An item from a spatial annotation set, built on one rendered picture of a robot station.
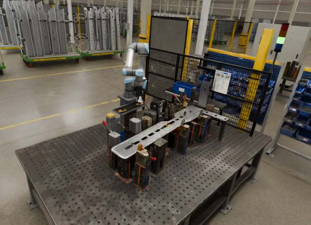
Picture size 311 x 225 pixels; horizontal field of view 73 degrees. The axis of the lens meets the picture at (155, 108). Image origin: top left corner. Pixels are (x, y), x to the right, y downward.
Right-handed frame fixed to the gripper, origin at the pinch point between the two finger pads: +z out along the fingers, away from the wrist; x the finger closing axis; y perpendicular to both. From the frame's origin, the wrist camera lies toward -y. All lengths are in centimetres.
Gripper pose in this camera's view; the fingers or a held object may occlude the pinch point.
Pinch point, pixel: (139, 102)
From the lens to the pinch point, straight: 228.0
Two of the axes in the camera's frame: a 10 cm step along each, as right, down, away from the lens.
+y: -8.1, 1.9, -5.6
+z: -0.8, 9.1, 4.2
